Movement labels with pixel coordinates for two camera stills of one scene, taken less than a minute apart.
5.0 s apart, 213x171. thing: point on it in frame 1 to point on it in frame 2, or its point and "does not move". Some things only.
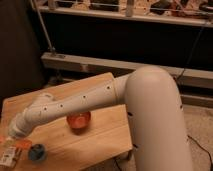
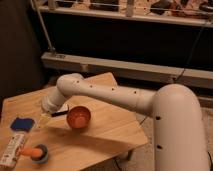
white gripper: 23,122 to 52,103
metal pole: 53,49 does not move
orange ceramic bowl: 79,120 does not move
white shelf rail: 199,78 does not move
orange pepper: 23,144 to 34,152
